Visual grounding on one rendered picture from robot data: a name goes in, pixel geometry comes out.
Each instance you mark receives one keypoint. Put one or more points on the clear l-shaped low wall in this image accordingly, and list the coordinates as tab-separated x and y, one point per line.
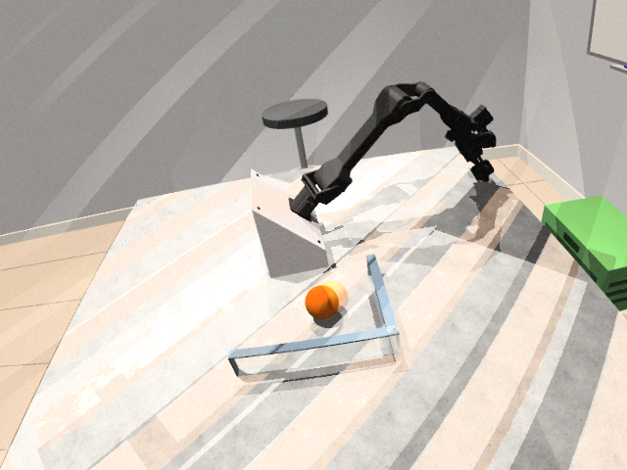
321	356
383	332

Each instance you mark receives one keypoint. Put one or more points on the translucent orange ball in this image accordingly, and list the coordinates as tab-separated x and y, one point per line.
338	294

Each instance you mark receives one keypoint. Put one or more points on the brown ball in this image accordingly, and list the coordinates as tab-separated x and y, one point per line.
318	303

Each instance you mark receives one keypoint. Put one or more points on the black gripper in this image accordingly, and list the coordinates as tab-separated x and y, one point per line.
480	170

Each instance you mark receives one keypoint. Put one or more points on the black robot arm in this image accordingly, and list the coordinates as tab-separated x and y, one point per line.
392	105

